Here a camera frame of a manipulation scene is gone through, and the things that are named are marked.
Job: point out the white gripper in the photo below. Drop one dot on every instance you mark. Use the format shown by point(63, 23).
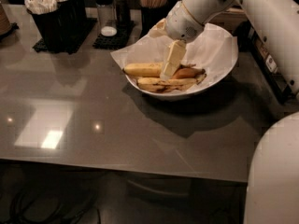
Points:
point(179, 24)

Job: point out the yellow banana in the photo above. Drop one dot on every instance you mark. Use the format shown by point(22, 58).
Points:
point(143, 69)

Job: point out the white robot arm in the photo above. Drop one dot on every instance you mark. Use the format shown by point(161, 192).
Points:
point(273, 185)

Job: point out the middle orange banana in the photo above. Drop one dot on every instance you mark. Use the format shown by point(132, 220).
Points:
point(188, 72)

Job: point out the front spotted banana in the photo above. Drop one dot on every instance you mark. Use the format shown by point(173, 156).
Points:
point(157, 85)

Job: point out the white bowl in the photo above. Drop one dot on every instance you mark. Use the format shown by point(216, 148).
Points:
point(174, 94)

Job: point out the black cup of stir sticks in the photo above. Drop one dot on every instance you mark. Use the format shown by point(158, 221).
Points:
point(151, 12)

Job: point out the black rubber mat centre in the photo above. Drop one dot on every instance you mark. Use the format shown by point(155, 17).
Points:
point(117, 41)

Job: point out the black rubber mat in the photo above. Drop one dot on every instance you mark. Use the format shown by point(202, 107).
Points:
point(117, 41)
point(64, 40)

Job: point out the white paper liner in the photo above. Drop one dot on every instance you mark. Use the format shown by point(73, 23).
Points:
point(211, 50)

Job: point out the dark pepper shaker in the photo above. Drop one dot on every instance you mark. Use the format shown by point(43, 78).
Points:
point(123, 15)

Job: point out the black napkin holder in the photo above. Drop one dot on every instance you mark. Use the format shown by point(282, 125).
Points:
point(230, 19)

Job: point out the glass salt shaker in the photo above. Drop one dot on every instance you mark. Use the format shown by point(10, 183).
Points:
point(106, 16)

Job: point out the black cup behind cutlery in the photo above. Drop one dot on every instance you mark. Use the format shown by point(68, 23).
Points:
point(75, 11)

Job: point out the black cup of white cutlery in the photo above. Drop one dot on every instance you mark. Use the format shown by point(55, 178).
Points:
point(48, 17)

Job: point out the black rubber mat left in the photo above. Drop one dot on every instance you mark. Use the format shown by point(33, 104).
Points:
point(64, 40)

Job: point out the brown cup stack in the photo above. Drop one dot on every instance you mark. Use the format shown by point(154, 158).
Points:
point(5, 25)

